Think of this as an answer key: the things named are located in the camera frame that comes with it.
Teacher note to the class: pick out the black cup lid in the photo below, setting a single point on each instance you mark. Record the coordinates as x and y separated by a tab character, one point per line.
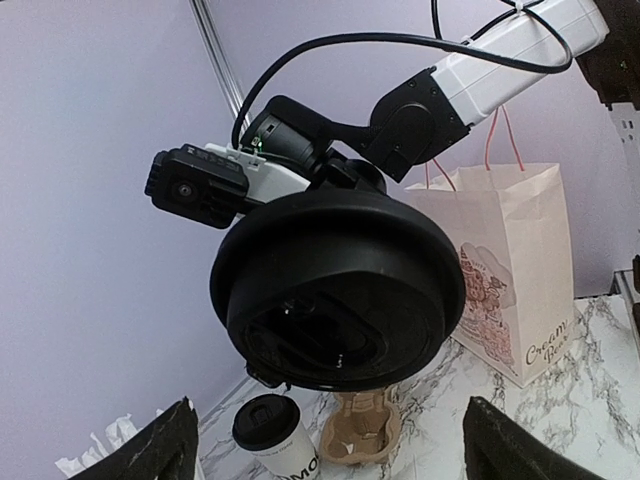
265	421
337	290

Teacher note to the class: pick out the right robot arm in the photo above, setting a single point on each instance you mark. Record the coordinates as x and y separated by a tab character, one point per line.
436	108

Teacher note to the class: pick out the kraft paper bag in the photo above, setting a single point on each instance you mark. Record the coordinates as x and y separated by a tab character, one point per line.
509	227

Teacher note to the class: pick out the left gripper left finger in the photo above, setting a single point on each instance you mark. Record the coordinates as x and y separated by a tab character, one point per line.
167	448

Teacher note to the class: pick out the bundle of white wrapped straws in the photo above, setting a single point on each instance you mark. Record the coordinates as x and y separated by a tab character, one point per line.
118	435

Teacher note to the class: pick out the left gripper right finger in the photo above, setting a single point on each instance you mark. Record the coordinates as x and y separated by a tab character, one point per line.
495	447

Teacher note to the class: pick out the white paper coffee cup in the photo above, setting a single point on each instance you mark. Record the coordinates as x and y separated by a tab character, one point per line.
295	458

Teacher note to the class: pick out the right aluminium frame post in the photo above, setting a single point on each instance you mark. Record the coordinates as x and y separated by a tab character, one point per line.
218	58

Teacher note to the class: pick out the brown cardboard cup carrier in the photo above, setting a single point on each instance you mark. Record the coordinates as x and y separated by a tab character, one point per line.
364	429

